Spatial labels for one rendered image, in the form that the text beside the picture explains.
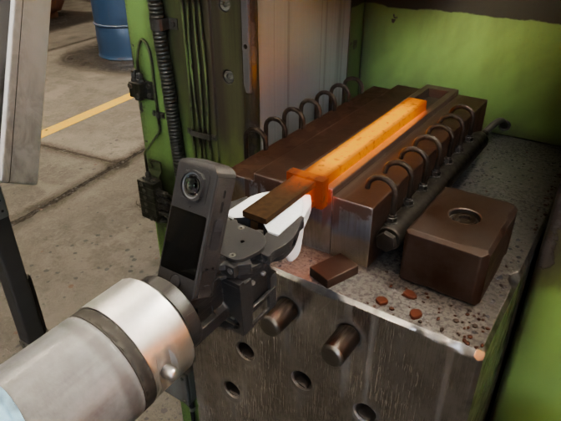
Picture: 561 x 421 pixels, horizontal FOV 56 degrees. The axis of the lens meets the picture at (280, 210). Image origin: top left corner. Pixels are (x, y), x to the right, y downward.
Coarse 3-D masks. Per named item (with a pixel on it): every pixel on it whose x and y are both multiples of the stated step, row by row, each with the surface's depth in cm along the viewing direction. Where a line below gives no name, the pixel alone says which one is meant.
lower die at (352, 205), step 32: (384, 96) 87; (416, 96) 84; (448, 96) 84; (320, 128) 78; (352, 128) 75; (416, 128) 74; (480, 128) 86; (256, 160) 68; (288, 160) 66; (384, 160) 65; (416, 160) 65; (256, 192) 64; (352, 192) 58; (384, 192) 58; (320, 224) 60; (352, 224) 57; (384, 224) 59; (352, 256) 59
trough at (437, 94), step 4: (428, 88) 88; (424, 92) 86; (428, 92) 88; (432, 92) 88; (436, 92) 87; (440, 92) 87; (444, 92) 86; (420, 96) 85; (424, 96) 87; (428, 96) 88; (432, 96) 88; (436, 96) 87; (440, 96) 87; (428, 100) 86; (432, 100) 86; (436, 100) 86; (428, 104) 85
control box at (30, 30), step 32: (0, 0) 67; (32, 0) 70; (0, 32) 67; (32, 32) 71; (0, 64) 67; (32, 64) 71; (0, 96) 67; (32, 96) 72; (0, 128) 67; (32, 128) 73; (0, 160) 67; (32, 160) 73
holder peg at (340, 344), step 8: (344, 328) 55; (352, 328) 55; (336, 336) 54; (344, 336) 54; (352, 336) 55; (328, 344) 53; (336, 344) 53; (344, 344) 54; (352, 344) 54; (328, 352) 53; (336, 352) 53; (344, 352) 53; (328, 360) 54; (336, 360) 53; (344, 360) 53
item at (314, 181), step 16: (400, 112) 75; (416, 112) 76; (368, 128) 70; (384, 128) 70; (400, 128) 73; (352, 144) 65; (368, 144) 65; (320, 160) 61; (336, 160) 61; (352, 160) 62; (288, 176) 58; (304, 176) 56; (320, 176) 56; (336, 176) 60; (272, 192) 54; (288, 192) 54; (304, 192) 54; (320, 192) 56; (256, 208) 51; (272, 208) 51; (320, 208) 57; (256, 224) 50
